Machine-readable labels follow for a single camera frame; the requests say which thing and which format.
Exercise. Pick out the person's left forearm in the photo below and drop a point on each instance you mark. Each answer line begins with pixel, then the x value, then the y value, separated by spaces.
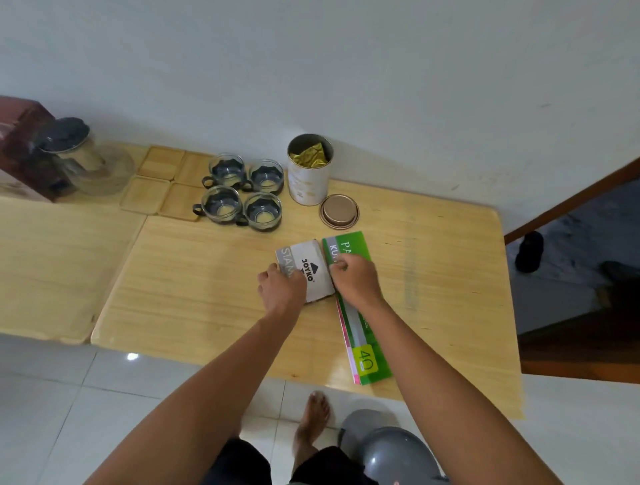
pixel 200 399

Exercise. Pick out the glass cup with black holder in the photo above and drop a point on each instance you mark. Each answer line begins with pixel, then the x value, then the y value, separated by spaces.
pixel 227 171
pixel 266 177
pixel 261 211
pixel 220 205

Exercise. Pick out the person's right hand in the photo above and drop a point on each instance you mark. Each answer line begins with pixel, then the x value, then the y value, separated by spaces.
pixel 356 282

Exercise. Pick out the square wooden coaster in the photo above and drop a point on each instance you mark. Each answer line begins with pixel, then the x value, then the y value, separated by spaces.
pixel 161 162
pixel 145 195
pixel 180 202
pixel 194 170

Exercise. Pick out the person's left thumb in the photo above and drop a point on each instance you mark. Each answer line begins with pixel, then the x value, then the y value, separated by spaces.
pixel 299 278

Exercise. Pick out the glass teapot with black lid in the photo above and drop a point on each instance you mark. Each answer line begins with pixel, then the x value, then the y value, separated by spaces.
pixel 85 157

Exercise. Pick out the person's right forearm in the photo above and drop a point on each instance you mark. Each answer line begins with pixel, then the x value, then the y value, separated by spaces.
pixel 450 394

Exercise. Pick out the person's right thumb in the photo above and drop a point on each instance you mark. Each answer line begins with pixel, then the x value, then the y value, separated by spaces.
pixel 337 268

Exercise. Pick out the small white grey cardboard box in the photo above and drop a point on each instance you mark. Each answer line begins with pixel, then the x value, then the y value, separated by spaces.
pixel 314 272

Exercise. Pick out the green paper pack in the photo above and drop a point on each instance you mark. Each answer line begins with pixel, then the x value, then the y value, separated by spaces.
pixel 362 349

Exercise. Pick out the black sandal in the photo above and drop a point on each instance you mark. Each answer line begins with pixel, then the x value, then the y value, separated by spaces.
pixel 529 251

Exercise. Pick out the dark red brown box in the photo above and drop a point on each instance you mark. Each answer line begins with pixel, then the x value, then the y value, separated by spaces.
pixel 22 150

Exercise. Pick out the person's black shorts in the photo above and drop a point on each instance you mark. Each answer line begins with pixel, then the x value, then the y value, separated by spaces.
pixel 295 464

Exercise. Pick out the dark brown wooden door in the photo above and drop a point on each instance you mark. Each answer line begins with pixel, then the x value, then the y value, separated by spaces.
pixel 585 349

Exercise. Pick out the person's left hand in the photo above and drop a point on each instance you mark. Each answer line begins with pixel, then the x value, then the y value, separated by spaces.
pixel 281 295

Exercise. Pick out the person's bare foot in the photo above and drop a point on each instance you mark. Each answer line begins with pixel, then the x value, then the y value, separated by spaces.
pixel 310 424

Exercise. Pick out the round copper tin lid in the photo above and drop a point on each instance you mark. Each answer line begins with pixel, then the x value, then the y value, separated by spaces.
pixel 339 211

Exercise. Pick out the grey plastic stool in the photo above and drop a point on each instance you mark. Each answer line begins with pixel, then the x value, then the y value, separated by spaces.
pixel 390 452

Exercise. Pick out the gold foil pouch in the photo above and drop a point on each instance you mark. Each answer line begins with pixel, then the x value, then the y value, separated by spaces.
pixel 310 155

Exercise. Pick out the white cylindrical tin can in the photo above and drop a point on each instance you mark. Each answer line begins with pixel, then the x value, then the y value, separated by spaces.
pixel 308 182

